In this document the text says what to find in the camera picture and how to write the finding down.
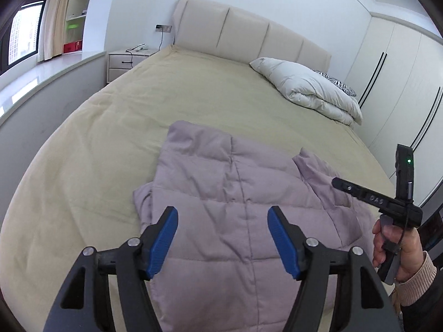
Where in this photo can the white nightstand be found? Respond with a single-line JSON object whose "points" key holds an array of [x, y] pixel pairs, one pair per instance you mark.
{"points": [[119, 64]]}

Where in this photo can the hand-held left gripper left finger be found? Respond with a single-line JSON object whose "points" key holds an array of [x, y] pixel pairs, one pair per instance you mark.
{"points": [[162, 245]]}

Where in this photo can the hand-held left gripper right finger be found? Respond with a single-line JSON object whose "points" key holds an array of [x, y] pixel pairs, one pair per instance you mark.
{"points": [[282, 242]]}

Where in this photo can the zebra print pillow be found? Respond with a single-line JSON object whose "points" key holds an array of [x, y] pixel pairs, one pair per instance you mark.
{"points": [[342, 88]]}

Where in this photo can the window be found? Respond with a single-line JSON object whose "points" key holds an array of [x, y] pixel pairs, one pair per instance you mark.
{"points": [[24, 31]]}

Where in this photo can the white wall shelf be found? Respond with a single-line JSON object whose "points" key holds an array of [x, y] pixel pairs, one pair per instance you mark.
{"points": [[83, 3]]}

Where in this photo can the wall power outlet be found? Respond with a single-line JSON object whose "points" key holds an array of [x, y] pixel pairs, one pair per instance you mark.
{"points": [[166, 28]]}

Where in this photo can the red box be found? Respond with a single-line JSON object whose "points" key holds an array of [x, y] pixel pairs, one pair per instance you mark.
{"points": [[72, 46]]}

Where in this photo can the white window ledge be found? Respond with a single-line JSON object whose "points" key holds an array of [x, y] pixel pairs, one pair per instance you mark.
{"points": [[41, 79]]}

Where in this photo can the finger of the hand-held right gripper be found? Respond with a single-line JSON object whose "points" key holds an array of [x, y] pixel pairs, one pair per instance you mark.
{"points": [[360, 195]]}

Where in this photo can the mauve puffer coat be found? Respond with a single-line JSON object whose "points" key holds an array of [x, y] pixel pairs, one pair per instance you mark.
{"points": [[221, 214]]}

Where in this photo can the person's right hand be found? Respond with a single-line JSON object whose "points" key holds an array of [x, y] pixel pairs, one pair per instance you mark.
{"points": [[413, 249]]}

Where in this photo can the cream padded headboard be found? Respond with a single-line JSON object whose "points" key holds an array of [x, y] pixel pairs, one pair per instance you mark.
{"points": [[242, 27]]}

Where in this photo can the white folded duvet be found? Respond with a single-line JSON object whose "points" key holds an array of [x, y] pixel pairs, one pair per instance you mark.
{"points": [[304, 83]]}

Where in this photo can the white wardrobe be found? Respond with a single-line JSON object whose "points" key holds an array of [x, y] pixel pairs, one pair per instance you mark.
{"points": [[398, 76]]}

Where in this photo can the beige curtain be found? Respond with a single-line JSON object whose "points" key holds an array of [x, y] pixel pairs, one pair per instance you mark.
{"points": [[59, 13]]}

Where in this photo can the person's right forearm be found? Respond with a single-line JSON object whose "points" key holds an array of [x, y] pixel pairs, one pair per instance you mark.
{"points": [[418, 283]]}

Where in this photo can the bed with beige cover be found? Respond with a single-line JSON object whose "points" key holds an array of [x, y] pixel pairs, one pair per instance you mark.
{"points": [[173, 86]]}

